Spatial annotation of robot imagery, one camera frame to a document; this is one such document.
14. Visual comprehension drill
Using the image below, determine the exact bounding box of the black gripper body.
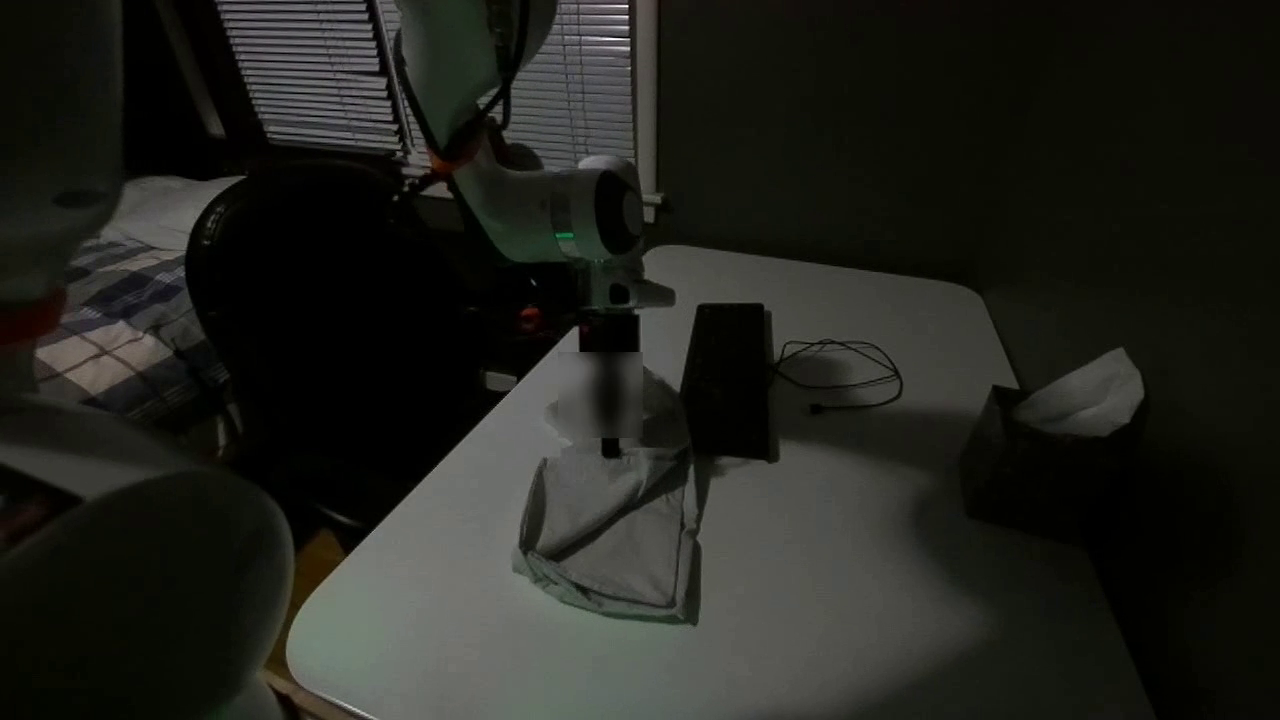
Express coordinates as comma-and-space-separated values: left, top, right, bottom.
580, 260, 676, 361

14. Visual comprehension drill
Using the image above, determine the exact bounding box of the white cloth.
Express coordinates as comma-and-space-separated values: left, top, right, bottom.
513, 361, 700, 622

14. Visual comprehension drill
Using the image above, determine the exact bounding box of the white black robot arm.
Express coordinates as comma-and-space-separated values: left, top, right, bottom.
391, 0, 672, 458

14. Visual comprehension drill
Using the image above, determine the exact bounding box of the black rectangular device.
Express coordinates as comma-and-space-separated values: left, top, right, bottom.
680, 303, 773, 458

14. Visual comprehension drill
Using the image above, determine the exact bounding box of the black office chair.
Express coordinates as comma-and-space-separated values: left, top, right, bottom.
185, 158, 568, 534

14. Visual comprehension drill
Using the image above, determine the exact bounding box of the window with white blinds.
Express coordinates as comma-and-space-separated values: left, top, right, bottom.
215, 0, 657, 195

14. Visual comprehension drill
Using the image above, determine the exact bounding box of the plaid blanket bed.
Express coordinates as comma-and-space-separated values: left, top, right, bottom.
38, 177, 233, 432

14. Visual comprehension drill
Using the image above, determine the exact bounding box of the thin black cable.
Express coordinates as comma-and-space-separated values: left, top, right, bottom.
769, 335, 909, 414

